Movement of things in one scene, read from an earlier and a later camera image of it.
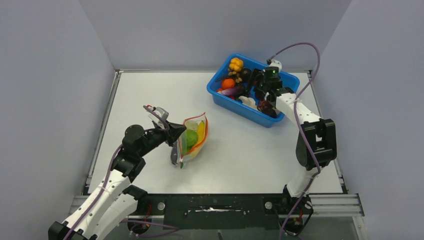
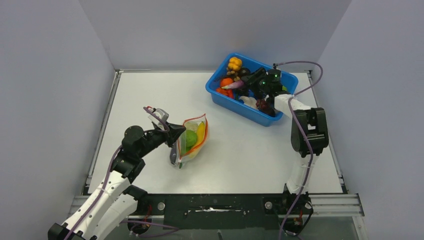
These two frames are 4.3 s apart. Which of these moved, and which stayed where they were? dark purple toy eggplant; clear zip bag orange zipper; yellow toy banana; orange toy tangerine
Moved: orange toy tangerine
Stayed: dark purple toy eggplant; yellow toy banana; clear zip bag orange zipper
